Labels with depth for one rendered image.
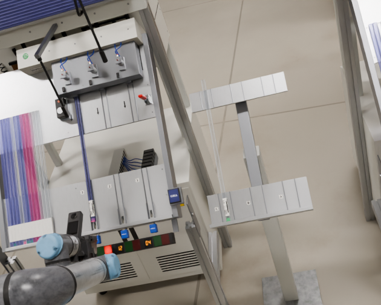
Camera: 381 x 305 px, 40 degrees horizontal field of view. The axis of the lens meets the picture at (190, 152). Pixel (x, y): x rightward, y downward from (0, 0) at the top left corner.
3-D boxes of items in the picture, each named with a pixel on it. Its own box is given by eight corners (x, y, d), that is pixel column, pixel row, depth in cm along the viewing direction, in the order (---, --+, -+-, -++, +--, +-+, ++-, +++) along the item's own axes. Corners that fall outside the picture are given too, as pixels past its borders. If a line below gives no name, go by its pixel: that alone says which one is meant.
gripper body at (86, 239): (76, 262, 182) (60, 263, 170) (72, 237, 183) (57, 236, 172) (97, 258, 180) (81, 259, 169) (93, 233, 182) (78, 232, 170)
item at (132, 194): (175, 215, 191) (172, 214, 188) (11, 248, 203) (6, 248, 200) (166, 164, 195) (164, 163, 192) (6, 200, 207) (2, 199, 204)
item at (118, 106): (159, 119, 201) (156, 116, 196) (5, 156, 213) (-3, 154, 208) (146, 39, 208) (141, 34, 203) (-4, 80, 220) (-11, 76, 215)
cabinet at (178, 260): (225, 279, 253) (188, 181, 218) (91, 302, 266) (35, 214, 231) (222, 191, 305) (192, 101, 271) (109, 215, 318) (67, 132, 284)
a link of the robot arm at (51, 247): (36, 264, 155) (31, 236, 157) (54, 263, 166) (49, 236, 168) (60, 258, 154) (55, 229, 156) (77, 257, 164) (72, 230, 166)
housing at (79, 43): (148, 50, 208) (136, 36, 195) (35, 80, 217) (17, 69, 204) (145, 31, 210) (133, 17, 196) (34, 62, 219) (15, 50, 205)
